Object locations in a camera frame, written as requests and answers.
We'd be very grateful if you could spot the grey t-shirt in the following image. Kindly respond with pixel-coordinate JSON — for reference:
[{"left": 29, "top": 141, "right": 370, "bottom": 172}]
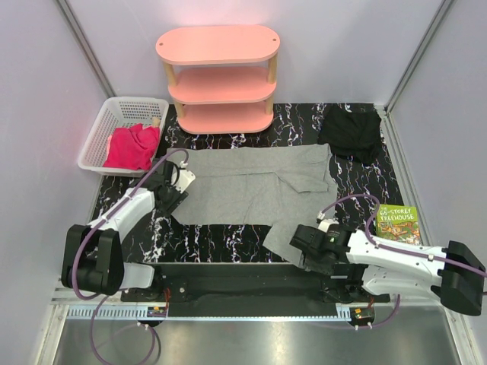
[{"left": 173, "top": 144, "right": 338, "bottom": 268}]

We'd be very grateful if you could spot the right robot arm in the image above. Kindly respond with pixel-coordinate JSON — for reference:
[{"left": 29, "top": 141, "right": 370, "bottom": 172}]
[{"left": 290, "top": 220, "right": 486, "bottom": 316}]

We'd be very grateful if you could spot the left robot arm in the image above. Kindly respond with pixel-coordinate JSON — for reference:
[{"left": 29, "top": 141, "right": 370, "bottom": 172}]
[{"left": 61, "top": 161, "right": 196, "bottom": 301}]

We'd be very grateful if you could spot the red t-shirt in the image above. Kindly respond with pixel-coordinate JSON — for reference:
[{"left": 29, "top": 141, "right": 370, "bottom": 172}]
[{"left": 103, "top": 123, "right": 160, "bottom": 170}]

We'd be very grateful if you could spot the pink t-shirt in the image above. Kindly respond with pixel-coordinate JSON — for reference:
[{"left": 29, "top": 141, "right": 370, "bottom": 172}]
[{"left": 106, "top": 135, "right": 113, "bottom": 159}]

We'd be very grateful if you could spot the green treehouse book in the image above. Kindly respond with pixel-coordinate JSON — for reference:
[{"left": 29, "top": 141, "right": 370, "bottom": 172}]
[{"left": 376, "top": 205, "right": 422, "bottom": 246}]

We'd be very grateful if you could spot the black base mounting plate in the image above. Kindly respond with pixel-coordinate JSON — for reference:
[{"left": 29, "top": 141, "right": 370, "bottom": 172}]
[{"left": 121, "top": 263, "right": 390, "bottom": 320}]

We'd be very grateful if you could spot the white plastic basket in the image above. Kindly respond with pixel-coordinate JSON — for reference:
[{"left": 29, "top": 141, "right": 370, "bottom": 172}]
[{"left": 77, "top": 97, "right": 169, "bottom": 178}]

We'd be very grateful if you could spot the black t-shirt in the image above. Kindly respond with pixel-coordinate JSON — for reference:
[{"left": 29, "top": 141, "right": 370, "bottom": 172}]
[{"left": 317, "top": 104, "right": 382, "bottom": 165}]

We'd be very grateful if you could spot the pink three-tier shelf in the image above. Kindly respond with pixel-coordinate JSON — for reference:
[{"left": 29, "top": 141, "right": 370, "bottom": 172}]
[{"left": 155, "top": 25, "right": 280, "bottom": 135}]

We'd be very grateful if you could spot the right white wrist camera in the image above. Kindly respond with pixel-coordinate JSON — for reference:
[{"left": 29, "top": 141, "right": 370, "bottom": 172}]
[{"left": 317, "top": 212, "right": 338, "bottom": 232}]

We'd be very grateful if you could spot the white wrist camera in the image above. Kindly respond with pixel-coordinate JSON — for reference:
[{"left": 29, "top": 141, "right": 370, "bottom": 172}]
[
  {"left": 176, "top": 162, "right": 196, "bottom": 192},
  {"left": 317, "top": 212, "right": 338, "bottom": 232}
]

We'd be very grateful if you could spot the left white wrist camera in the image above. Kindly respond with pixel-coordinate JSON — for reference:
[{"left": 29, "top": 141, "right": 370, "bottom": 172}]
[{"left": 176, "top": 162, "right": 196, "bottom": 192}]

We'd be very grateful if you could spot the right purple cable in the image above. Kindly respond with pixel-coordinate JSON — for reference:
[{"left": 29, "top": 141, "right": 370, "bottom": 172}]
[{"left": 311, "top": 194, "right": 487, "bottom": 330}]

